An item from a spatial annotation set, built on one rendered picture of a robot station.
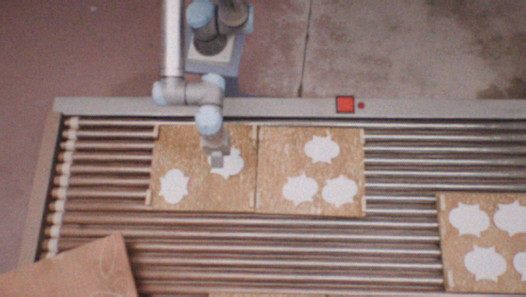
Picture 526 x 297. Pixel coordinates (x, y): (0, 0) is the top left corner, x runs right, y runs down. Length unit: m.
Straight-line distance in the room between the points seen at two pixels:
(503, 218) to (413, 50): 1.58
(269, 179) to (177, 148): 0.39
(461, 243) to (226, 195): 0.87
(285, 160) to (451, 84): 1.62
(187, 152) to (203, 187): 0.16
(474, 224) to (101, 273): 1.33
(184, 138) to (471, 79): 1.98
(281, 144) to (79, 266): 0.85
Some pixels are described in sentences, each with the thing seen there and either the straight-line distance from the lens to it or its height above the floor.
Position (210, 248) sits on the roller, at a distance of 1.76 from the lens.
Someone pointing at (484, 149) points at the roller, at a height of 0.92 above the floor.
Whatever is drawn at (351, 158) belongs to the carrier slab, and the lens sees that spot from 1.82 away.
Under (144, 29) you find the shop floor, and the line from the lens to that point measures 3.31.
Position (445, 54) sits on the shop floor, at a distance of 3.25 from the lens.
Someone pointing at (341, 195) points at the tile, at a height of 0.95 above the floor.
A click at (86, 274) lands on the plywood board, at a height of 1.04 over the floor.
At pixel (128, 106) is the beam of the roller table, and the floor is 0.91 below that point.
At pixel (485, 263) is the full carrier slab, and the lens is 1.85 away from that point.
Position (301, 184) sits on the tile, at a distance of 1.76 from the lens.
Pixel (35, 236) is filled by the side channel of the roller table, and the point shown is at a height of 0.95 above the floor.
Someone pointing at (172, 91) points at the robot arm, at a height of 1.39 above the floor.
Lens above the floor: 2.65
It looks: 71 degrees down
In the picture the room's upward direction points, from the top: 6 degrees counter-clockwise
